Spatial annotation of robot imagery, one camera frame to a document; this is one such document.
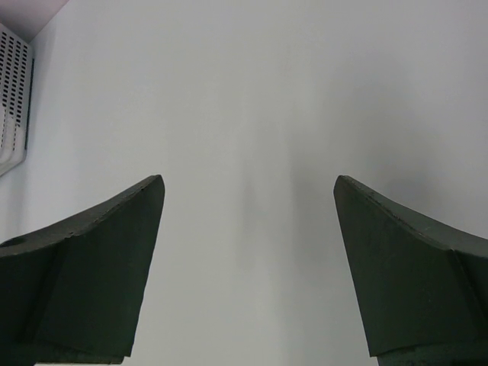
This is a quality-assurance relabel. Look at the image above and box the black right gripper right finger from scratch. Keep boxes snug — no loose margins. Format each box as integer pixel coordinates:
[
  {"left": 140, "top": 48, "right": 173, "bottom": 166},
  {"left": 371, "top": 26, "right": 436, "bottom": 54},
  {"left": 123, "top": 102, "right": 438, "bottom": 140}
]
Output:
[{"left": 333, "top": 175, "right": 487, "bottom": 358}]

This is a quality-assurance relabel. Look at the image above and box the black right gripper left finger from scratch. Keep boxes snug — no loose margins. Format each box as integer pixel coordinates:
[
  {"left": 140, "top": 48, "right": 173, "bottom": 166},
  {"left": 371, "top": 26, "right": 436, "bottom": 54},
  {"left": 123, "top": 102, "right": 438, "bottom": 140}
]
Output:
[{"left": 1, "top": 175, "right": 165, "bottom": 364}]

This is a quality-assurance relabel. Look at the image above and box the white plastic laundry basket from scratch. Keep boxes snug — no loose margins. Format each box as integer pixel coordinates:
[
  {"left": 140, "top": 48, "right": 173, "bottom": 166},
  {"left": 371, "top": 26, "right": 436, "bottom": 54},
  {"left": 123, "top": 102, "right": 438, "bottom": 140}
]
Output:
[{"left": 1, "top": 25, "right": 34, "bottom": 175}]

